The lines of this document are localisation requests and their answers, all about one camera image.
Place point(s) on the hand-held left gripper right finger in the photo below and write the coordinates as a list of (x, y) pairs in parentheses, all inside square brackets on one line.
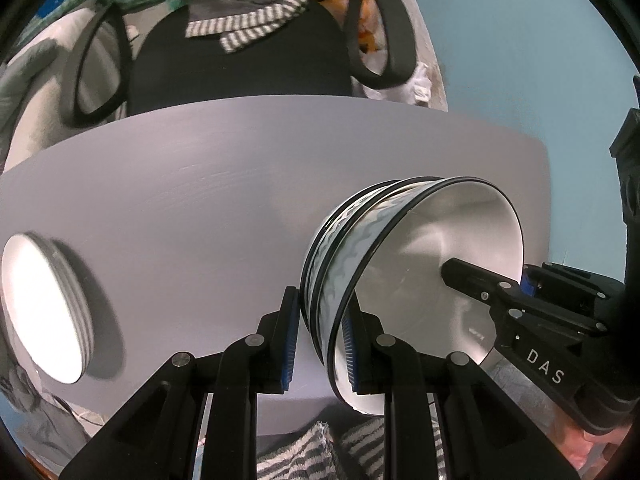
[(350, 355)]

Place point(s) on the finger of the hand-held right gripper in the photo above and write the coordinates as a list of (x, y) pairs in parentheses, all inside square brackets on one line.
[(529, 280), (475, 285)]

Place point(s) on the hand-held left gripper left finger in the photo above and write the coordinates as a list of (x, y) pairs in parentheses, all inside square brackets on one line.
[(286, 355)]

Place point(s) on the white bowl with wavy pattern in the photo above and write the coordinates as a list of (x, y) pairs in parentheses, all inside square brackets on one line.
[(425, 260), (325, 232), (316, 265)]

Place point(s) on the large white plate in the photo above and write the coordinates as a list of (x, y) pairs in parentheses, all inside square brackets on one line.
[(89, 320)]

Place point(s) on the small white plate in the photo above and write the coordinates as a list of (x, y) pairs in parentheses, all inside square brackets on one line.
[(40, 305)]

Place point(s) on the person's right hand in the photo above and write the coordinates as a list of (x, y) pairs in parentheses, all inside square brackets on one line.
[(595, 452)]

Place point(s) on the striped fluffy cloth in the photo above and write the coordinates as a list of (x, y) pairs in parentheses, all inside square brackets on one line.
[(295, 455)]

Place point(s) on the white plastic bag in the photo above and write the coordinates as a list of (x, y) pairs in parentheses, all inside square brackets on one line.
[(415, 80)]

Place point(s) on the grey crumpled blanket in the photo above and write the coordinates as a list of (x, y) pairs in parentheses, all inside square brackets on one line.
[(40, 410)]

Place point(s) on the black office chair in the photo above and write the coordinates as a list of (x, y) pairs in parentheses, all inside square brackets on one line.
[(240, 75)]

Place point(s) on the orange packet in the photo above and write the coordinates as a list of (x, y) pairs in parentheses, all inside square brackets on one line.
[(370, 15)]

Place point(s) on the white cushion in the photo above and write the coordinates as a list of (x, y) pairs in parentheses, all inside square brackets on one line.
[(30, 130)]

